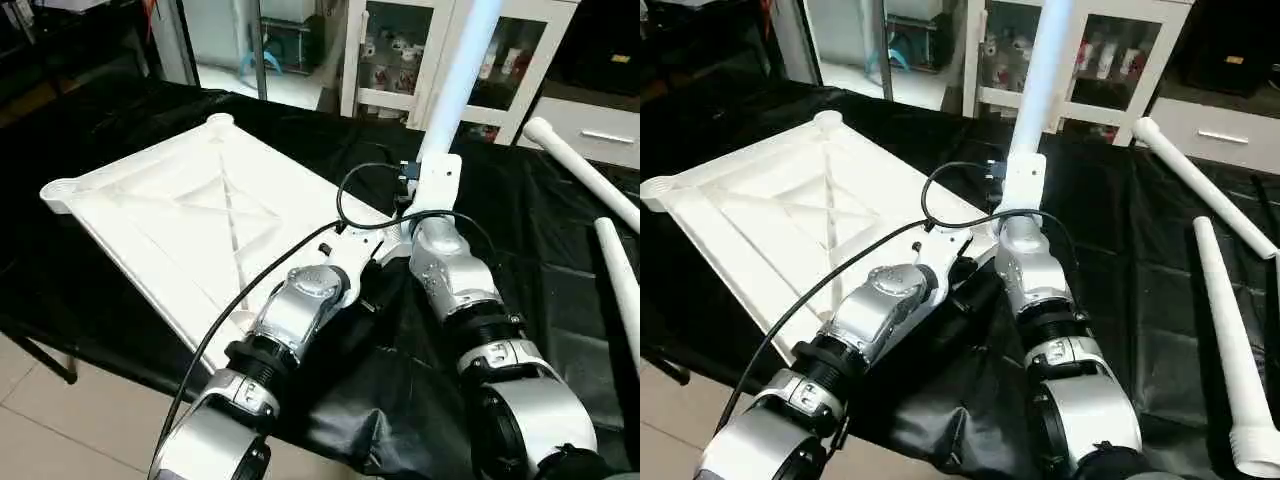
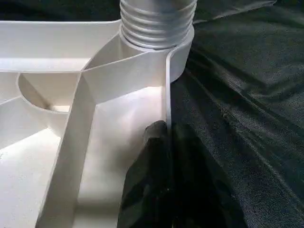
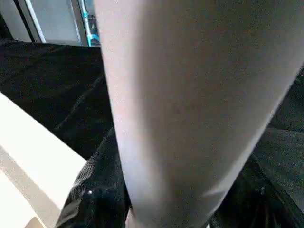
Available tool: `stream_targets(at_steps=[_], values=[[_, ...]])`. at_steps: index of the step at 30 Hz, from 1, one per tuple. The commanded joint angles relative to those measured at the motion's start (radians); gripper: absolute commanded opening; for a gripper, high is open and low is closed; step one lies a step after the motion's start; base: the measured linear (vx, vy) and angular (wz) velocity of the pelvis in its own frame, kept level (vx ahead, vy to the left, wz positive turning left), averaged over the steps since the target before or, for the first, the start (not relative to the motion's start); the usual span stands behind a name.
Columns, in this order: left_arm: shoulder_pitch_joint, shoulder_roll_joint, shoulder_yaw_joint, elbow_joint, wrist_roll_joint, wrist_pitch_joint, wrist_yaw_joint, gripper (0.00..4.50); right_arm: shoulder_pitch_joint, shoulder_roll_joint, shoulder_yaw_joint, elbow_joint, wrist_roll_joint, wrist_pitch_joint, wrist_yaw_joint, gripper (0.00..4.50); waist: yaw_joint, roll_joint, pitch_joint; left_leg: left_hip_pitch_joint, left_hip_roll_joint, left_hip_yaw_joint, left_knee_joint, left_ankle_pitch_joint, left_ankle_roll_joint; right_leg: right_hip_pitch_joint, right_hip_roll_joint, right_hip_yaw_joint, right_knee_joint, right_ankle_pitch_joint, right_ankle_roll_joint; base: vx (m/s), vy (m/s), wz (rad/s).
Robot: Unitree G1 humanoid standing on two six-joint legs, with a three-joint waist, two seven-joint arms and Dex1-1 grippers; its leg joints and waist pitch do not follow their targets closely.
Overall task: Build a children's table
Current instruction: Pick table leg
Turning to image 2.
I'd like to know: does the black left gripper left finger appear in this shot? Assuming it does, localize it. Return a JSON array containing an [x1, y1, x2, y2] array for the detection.
[[116, 120, 171, 228]]

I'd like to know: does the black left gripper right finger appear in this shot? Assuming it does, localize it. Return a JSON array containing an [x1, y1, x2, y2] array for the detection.
[[171, 123, 247, 228]]

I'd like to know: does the white plastic table leg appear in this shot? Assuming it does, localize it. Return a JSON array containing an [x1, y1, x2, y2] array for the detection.
[[119, 0, 198, 50]]

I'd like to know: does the white plastic table top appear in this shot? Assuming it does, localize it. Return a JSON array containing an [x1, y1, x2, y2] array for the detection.
[[0, 19, 195, 228]]

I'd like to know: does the black work mat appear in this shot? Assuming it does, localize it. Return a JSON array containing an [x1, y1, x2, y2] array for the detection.
[[0, 0, 304, 228]]

